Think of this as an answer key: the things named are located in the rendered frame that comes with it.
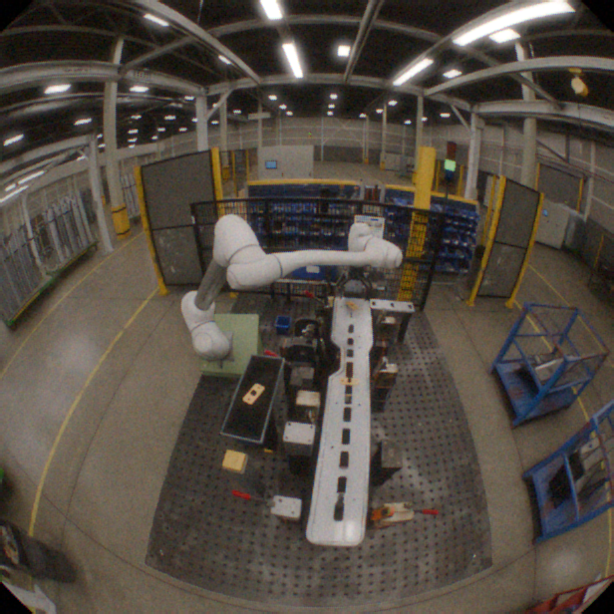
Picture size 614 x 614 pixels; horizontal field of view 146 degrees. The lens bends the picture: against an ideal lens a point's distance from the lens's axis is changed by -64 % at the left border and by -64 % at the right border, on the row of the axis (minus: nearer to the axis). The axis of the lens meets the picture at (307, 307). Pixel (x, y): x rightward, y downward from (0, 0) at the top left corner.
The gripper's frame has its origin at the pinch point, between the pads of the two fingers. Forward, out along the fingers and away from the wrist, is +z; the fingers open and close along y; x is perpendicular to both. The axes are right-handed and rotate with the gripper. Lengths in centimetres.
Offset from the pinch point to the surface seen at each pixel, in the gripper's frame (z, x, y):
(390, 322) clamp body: 8.7, -8.0, 21.5
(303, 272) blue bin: 6.9, 36.0, -32.6
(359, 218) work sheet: -29, 55, 3
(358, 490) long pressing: 13, -96, 6
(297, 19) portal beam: -230, 129, -52
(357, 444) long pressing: 13, -77, 4
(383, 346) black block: 14.0, -21.6, 17.3
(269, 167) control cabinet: -15, 631, -223
